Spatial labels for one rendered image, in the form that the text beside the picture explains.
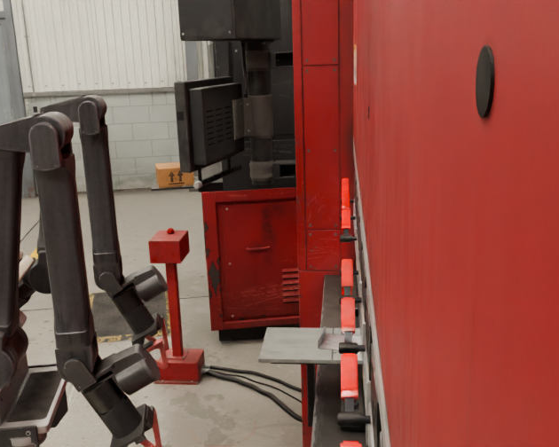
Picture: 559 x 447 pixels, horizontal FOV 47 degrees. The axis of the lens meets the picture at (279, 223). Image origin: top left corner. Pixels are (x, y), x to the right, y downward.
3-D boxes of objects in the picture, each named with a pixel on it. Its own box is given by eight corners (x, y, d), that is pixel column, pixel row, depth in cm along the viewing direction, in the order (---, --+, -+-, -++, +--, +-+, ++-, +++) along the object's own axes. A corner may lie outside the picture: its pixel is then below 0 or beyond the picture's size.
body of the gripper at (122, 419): (151, 410, 119) (129, 379, 116) (147, 442, 109) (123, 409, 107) (121, 427, 119) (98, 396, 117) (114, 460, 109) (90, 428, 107)
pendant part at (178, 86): (225, 155, 301) (222, 76, 291) (249, 155, 296) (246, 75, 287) (178, 173, 260) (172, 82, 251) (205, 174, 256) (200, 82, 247)
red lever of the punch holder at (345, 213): (340, 207, 163) (340, 239, 157) (356, 207, 162) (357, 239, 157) (340, 211, 164) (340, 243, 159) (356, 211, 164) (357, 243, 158)
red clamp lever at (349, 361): (337, 350, 86) (337, 423, 80) (368, 351, 85) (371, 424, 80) (337, 356, 87) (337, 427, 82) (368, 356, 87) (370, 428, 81)
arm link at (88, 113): (81, 98, 144) (72, 102, 134) (106, 97, 145) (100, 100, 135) (100, 278, 155) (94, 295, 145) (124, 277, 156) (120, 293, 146)
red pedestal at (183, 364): (162, 365, 364) (150, 224, 343) (206, 366, 362) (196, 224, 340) (152, 383, 345) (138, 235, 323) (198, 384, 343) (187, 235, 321)
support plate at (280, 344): (266, 330, 171) (266, 326, 171) (366, 332, 168) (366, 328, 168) (258, 362, 154) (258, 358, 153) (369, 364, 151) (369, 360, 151)
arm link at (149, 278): (100, 265, 154) (95, 278, 146) (142, 241, 154) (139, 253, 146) (128, 305, 157) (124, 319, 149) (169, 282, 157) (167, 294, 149)
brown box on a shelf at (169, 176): (153, 180, 382) (152, 160, 379) (197, 177, 385) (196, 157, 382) (151, 191, 353) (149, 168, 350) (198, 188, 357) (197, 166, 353)
